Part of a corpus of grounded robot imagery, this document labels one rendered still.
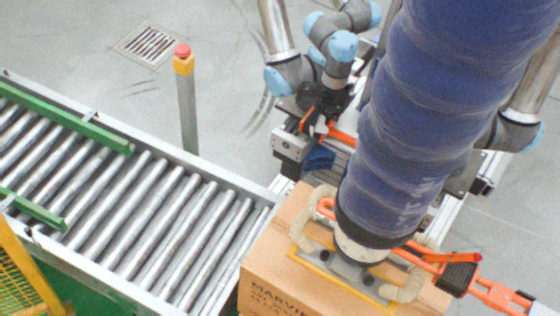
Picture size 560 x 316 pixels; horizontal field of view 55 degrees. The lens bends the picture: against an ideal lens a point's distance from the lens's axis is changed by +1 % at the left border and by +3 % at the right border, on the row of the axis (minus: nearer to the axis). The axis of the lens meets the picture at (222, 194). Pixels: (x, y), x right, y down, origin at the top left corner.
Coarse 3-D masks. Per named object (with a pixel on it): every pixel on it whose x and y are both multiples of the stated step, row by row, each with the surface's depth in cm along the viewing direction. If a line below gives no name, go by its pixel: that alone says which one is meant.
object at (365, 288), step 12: (312, 240) 157; (288, 252) 156; (300, 252) 155; (312, 252) 155; (324, 252) 152; (336, 252) 155; (300, 264) 154; (312, 264) 153; (324, 264) 153; (324, 276) 152; (336, 276) 151; (360, 276) 151; (372, 276) 148; (384, 276) 151; (348, 288) 149; (360, 288) 149; (372, 288) 149; (372, 300) 147; (384, 300) 147; (384, 312) 146
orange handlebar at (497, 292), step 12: (336, 132) 165; (396, 252) 143; (408, 252) 142; (432, 252) 142; (420, 264) 141; (432, 264) 140; (480, 276) 138; (492, 288) 136; (504, 288) 136; (492, 300) 134; (504, 300) 134; (516, 300) 135; (528, 300) 135; (516, 312) 133
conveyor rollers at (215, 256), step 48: (0, 96) 262; (0, 144) 245; (48, 144) 246; (96, 144) 248; (48, 192) 231; (96, 192) 231; (144, 192) 231; (192, 192) 232; (96, 240) 217; (144, 288) 205; (192, 288) 205
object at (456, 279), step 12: (456, 252) 140; (444, 264) 138; (456, 264) 140; (468, 264) 140; (444, 276) 138; (456, 276) 138; (468, 276) 138; (444, 288) 139; (456, 288) 136; (468, 288) 135
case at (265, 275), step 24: (288, 216) 177; (264, 240) 172; (288, 240) 172; (240, 264) 168; (264, 264) 167; (288, 264) 167; (384, 264) 167; (240, 288) 182; (264, 288) 169; (288, 288) 163; (312, 288) 163; (336, 288) 163; (432, 288) 163; (264, 312) 185; (288, 312) 172; (312, 312) 161; (336, 312) 159; (360, 312) 159; (408, 312) 159; (432, 312) 159
